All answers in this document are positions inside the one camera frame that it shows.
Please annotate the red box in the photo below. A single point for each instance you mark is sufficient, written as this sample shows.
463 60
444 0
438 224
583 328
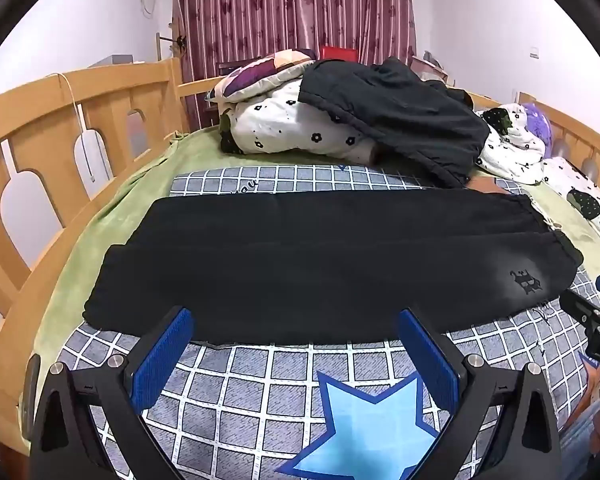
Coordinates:
338 54

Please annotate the patchwork pillow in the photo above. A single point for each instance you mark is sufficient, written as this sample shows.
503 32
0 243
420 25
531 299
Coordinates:
260 70

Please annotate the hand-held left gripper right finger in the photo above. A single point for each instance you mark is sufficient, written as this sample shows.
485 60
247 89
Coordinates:
429 360

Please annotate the black jacket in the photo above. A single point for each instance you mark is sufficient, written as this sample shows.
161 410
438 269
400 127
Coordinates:
404 110

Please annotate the black pants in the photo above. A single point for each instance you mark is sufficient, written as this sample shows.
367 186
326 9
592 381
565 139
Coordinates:
305 260

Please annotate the maroon floral curtain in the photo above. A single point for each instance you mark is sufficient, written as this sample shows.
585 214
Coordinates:
290 5

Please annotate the white floral pillow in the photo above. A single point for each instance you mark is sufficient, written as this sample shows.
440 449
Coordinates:
579 195

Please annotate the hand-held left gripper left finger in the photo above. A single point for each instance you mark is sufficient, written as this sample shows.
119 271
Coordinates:
165 355

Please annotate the green blanket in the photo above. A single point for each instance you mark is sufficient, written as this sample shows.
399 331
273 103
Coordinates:
130 195

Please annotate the grey plaid star bedsheet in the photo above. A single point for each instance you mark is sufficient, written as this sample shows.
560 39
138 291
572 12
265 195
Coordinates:
260 385

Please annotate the white floral quilt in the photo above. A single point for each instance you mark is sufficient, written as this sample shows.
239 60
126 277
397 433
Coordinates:
280 125

